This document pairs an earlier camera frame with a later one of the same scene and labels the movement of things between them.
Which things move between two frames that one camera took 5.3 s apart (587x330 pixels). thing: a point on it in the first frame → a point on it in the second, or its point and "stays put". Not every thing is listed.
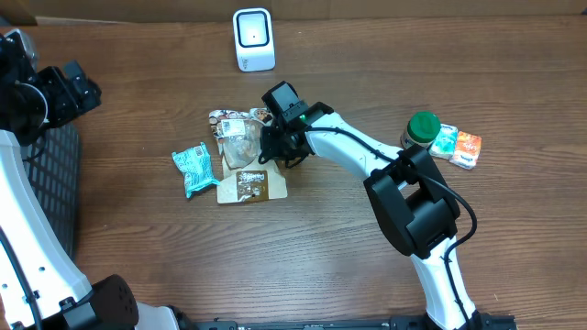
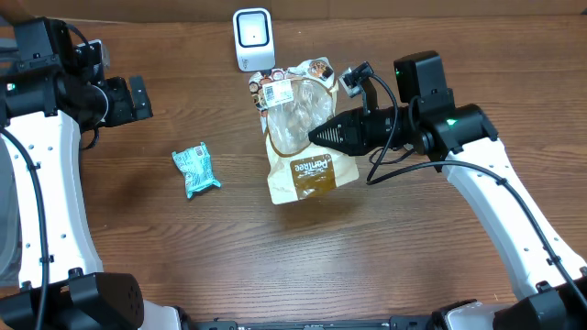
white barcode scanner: [254, 39] stays put
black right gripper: [274, 151] → [351, 142]
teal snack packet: [194, 164] stays put
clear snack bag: [244, 177] → [291, 103]
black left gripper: [71, 105] → [127, 109]
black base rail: [479, 322] stays put
